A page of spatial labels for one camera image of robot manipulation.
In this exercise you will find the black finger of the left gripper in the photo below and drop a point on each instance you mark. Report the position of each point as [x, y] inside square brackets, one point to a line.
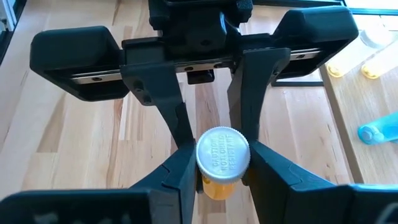
[255, 93]
[155, 84]

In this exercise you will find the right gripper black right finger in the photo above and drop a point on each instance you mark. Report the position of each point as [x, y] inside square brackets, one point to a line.
[270, 193]

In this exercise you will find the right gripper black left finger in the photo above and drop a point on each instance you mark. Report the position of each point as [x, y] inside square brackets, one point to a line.
[177, 186]

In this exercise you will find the orange pill bottle white cap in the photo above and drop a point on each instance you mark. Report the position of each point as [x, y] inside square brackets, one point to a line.
[222, 155]

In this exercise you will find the blue pill bottle white cap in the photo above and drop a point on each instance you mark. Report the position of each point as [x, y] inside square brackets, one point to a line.
[379, 130]

